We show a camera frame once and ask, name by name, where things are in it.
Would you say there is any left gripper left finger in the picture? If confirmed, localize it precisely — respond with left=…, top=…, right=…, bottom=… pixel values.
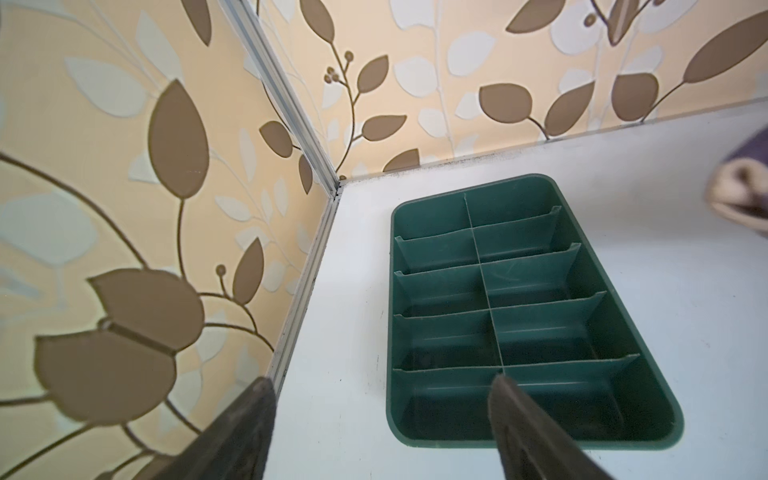
left=135, top=377, right=277, bottom=479

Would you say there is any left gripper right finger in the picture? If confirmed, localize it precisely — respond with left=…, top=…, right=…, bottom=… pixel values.
left=488, top=374, right=610, bottom=479

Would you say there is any green divided tray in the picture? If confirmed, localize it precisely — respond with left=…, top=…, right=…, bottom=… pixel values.
left=386, top=174, right=684, bottom=450

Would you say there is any purple sock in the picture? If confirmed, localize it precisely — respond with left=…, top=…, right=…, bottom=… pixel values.
left=705, top=127, right=767, bottom=238

